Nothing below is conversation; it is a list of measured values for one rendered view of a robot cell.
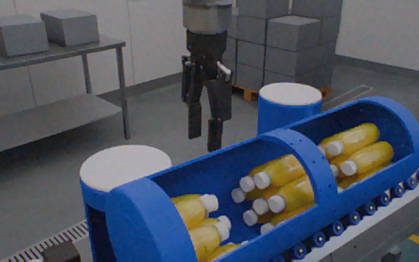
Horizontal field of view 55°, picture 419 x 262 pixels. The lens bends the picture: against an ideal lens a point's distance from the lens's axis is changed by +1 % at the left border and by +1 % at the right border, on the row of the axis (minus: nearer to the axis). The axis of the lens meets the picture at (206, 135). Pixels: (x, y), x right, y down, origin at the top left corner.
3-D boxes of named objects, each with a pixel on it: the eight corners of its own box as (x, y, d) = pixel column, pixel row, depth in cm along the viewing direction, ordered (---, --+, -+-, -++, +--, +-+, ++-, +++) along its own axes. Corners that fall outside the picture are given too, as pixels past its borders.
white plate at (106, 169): (75, 153, 132) (75, 156, 132) (85, 198, 109) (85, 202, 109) (157, 139, 141) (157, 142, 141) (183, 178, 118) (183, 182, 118)
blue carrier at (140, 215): (413, 197, 125) (437, 113, 112) (173, 354, 78) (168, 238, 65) (335, 159, 145) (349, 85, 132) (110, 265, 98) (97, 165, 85)
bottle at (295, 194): (308, 176, 110) (264, 197, 101) (321, 164, 105) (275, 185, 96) (324, 197, 107) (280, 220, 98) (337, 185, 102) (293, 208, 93)
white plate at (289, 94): (326, 87, 190) (326, 89, 190) (270, 79, 200) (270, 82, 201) (314, 107, 167) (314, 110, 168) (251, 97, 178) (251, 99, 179)
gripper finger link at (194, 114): (190, 109, 81) (187, 107, 82) (189, 139, 84) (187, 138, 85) (202, 105, 83) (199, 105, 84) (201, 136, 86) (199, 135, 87)
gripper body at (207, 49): (237, 31, 72) (234, 81, 76) (209, 24, 78) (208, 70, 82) (204, 35, 68) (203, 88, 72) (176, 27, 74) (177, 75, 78)
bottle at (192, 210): (144, 259, 84) (209, 223, 90) (145, 249, 78) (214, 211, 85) (130, 232, 86) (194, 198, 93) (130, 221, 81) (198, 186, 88)
